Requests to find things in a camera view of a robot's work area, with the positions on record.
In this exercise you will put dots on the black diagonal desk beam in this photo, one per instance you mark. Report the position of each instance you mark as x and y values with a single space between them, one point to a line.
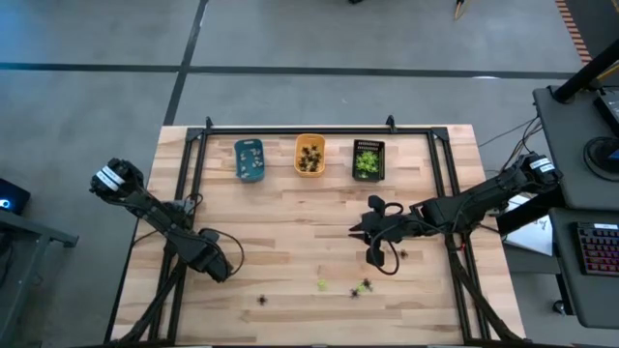
527 215

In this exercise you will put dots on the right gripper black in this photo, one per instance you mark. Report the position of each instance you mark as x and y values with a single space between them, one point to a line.
399 231

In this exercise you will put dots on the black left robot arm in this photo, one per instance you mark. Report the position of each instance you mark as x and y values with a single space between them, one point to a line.
145 208

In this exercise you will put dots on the black laptop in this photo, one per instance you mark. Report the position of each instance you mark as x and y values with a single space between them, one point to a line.
610 107

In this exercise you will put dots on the grey metal bracket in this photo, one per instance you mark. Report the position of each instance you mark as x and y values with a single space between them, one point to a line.
181 205

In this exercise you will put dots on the grey keyboard desk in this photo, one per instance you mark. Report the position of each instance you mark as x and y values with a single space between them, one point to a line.
580 295

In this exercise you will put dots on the yellow plastic bin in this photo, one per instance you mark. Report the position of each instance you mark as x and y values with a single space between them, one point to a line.
309 137

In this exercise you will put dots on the tan pointed object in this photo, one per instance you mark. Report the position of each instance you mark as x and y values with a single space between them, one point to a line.
458 8

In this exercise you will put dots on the black box with blue light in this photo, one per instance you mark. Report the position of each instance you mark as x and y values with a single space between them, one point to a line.
12 198

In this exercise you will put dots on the teal plastic bin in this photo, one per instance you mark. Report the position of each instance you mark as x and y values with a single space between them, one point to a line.
247 143

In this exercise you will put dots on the black slotted plastic basket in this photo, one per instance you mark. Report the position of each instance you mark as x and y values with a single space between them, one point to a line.
376 146

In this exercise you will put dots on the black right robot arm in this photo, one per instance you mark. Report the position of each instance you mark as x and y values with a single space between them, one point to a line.
483 195

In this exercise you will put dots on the black diagonal pole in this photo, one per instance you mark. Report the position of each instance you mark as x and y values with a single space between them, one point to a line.
587 72

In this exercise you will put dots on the grey metal stand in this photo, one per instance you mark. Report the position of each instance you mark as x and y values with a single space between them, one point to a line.
29 237

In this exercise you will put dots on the backlit black keyboard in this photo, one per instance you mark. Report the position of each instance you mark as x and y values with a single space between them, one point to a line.
598 249

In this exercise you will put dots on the black caster wheel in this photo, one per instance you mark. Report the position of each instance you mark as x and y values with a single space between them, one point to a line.
559 307

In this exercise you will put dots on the large grey desk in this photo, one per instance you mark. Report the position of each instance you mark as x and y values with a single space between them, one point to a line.
580 145

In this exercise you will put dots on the white paper sheet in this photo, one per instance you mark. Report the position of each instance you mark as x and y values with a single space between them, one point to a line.
529 234

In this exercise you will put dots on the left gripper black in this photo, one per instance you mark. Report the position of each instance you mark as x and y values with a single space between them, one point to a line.
217 266

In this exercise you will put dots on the black frame clamp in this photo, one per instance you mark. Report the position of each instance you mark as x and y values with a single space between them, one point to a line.
391 123
208 123

